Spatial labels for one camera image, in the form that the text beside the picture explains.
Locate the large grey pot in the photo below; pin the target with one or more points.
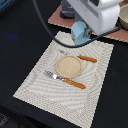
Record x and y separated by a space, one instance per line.
67 10

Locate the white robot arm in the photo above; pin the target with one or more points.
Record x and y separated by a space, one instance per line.
100 15

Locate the round wooden plate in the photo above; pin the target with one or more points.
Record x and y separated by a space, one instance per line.
69 66

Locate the beige woven placemat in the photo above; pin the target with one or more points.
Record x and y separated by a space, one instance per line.
59 98

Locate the pink toy stove top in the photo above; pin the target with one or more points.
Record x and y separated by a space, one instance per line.
56 19

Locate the beige bowl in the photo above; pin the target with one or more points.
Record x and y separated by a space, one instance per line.
123 17

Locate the wooden handled fork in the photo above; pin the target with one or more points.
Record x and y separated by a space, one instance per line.
66 80

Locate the wooden handled knife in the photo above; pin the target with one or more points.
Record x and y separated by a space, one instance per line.
80 56

